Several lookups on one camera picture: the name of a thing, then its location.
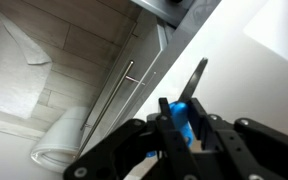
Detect white bath mat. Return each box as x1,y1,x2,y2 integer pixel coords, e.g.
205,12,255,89
0,1,53,120

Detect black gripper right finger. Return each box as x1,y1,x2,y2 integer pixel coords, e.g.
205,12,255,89
187,97,288,180

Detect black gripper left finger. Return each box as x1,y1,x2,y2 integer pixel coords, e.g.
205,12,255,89
63,97,202,180

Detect white toilet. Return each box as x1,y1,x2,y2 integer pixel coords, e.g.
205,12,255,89
30,106,92,174

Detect blue handled scissors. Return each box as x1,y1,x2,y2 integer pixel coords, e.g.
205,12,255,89
146,57,209,158

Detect white vanity drawer with handle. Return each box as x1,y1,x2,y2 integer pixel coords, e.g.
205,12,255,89
75,0,195,159

